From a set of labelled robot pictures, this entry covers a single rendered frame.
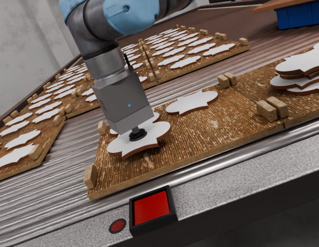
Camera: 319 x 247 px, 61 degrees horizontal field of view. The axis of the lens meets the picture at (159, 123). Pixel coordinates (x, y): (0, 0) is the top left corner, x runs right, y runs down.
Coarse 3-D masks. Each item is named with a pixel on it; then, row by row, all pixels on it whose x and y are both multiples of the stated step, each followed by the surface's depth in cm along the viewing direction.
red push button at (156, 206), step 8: (160, 192) 47; (144, 200) 46; (152, 200) 46; (160, 200) 45; (136, 208) 45; (144, 208) 45; (152, 208) 44; (160, 208) 43; (168, 208) 43; (136, 216) 44; (144, 216) 43; (152, 216) 42; (136, 224) 42
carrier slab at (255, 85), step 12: (312, 48) 82; (252, 72) 82; (264, 72) 79; (240, 84) 76; (252, 84) 74; (264, 84) 71; (252, 96) 67; (264, 96) 65; (276, 96) 62; (288, 96) 60; (300, 96) 58; (312, 96) 57; (288, 108) 56; (300, 108) 54; (312, 108) 52; (288, 120) 52; (300, 120) 52
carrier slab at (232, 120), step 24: (240, 96) 69; (168, 120) 72; (192, 120) 67; (216, 120) 62; (240, 120) 58; (264, 120) 55; (168, 144) 60; (192, 144) 56; (216, 144) 53; (240, 144) 53; (96, 168) 62; (120, 168) 58; (144, 168) 55; (168, 168) 53; (96, 192) 53
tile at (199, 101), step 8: (192, 96) 79; (200, 96) 77; (208, 96) 74; (216, 96) 73; (176, 104) 77; (184, 104) 75; (192, 104) 73; (200, 104) 71; (208, 104) 72; (168, 112) 75; (176, 112) 73; (184, 112) 71
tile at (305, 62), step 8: (296, 56) 66; (304, 56) 64; (312, 56) 63; (280, 64) 65; (288, 64) 64; (296, 64) 62; (304, 64) 60; (312, 64) 59; (280, 72) 62; (288, 72) 60; (296, 72) 59; (304, 72) 57
